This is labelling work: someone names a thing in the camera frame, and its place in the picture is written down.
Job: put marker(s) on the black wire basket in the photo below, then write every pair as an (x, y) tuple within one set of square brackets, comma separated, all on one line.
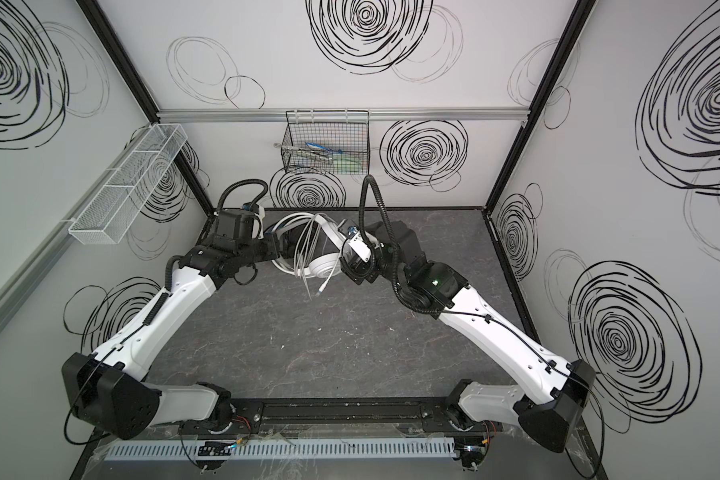
[(350, 136)]

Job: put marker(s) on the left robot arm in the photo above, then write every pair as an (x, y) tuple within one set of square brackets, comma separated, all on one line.
[(108, 387)]

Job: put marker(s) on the white slotted cable duct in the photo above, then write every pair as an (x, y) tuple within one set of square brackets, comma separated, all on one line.
[(281, 449)]

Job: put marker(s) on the aluminium wall rail back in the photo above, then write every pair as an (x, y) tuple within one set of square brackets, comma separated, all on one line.
[(230, 115)]

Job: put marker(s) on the aluminium wall rail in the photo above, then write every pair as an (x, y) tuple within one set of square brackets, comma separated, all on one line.
[(230, 115), (30, 274)]

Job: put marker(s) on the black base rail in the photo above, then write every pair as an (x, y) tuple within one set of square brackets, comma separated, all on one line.
[(429, 415)]

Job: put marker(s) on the aluminium wall rail left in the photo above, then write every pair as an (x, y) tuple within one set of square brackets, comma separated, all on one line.
[(30, 274)]

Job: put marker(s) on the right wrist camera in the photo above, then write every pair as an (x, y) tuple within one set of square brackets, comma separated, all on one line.
[(353, 243)]

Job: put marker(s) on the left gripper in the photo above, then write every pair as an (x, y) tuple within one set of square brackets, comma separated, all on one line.
[(284, 243)]

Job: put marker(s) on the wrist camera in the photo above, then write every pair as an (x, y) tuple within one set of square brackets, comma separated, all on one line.
[(258, 213), (353, 243)]

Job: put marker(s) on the items in wire basket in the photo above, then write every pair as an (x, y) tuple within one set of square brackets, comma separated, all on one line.
[(317, 157)]

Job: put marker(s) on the black corner frame post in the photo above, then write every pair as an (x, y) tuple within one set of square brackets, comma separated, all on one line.
[(98, 21)]

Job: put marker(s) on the white headphones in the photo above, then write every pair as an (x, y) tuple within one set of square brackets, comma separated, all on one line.
[(317, 252)]

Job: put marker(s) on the white mesh wall tray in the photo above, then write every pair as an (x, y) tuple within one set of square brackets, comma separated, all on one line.
[(130, 185)]

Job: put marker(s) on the right black corner post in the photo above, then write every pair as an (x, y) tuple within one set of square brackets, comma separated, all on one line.
[(553, 72)]

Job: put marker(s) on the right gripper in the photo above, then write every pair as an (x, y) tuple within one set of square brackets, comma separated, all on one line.
[(360, 264)]

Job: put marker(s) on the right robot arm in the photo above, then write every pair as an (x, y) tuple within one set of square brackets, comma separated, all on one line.
[(550, 392)]

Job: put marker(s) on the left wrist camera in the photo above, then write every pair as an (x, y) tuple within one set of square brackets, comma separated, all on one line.
[(258, 213)]

